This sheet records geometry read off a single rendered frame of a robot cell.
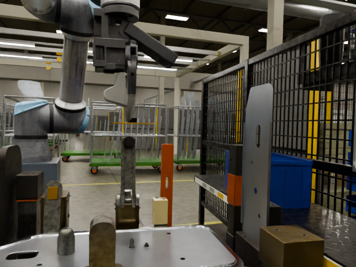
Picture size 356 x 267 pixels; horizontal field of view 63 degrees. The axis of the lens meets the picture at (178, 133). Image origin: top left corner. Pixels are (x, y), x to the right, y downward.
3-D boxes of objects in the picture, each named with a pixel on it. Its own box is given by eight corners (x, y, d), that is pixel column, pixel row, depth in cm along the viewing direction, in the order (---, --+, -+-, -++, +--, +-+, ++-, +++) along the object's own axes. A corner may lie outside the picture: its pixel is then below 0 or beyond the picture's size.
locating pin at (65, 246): (55, 264, 55) (56, 229, 55) (58, 257, 58) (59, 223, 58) (73, 263, 56) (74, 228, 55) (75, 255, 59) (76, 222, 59)
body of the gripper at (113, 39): (95, 76, 60) (94, 16, 60) (136, 77, 62) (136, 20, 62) (93, 69, 53) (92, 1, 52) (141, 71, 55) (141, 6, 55)
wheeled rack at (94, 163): (89, 175, 702) (90, 100, 697) (90, 168, 799) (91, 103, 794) (166, 173, 752) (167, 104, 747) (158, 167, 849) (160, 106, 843)
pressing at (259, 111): (265, 251, 59) (270, 81, 58) (240, 231, 70) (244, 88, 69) (268, 251, 59) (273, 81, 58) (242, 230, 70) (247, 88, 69)
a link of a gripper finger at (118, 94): (103, 121, 57) (103, 73, 57) (134, 121, 58) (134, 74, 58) (103, 119, 54) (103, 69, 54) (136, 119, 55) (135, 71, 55)
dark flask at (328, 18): (328, 70, 90) (330, 10, 90) (311, 73, 98) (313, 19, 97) (348, 71, 92) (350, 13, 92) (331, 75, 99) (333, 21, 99)
